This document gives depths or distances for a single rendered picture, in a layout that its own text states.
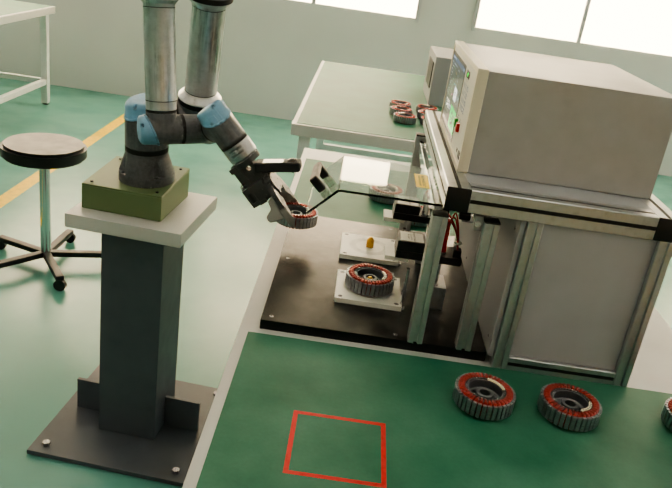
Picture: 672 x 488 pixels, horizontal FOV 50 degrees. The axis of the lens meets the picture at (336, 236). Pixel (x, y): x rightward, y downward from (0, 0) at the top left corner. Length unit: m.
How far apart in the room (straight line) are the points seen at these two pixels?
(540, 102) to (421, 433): 0.66
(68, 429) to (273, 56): 4.46
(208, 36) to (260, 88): 4.52
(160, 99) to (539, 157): 0.91
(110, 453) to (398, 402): 1.19
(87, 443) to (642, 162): 1.72
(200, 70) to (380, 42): 4.41
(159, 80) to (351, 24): 4.52
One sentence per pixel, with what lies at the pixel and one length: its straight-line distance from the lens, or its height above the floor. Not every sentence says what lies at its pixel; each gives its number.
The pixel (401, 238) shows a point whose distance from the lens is 1.60.
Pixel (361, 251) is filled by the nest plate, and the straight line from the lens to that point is 1.85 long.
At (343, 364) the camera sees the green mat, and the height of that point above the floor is 0.75.
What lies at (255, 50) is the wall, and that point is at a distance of 6.35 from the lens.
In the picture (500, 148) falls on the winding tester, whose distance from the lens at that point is 1.46.
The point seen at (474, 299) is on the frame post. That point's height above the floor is 0.88.
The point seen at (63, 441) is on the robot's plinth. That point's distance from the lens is 2.39.
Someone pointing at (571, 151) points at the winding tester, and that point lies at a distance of 1.49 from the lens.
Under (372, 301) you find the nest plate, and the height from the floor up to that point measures 0.78.
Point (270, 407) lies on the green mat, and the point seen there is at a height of 0.75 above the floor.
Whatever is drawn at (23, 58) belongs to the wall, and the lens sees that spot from 6.98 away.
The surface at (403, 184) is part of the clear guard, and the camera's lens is 1.48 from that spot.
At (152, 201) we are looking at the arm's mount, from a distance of 1.98.
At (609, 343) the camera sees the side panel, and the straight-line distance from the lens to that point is 1.56.
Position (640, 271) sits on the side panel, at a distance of 1.51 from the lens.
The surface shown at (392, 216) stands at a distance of 1.84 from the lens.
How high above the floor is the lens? 1.50
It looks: 22 degrees down
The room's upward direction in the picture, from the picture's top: 8 degrees clockwise
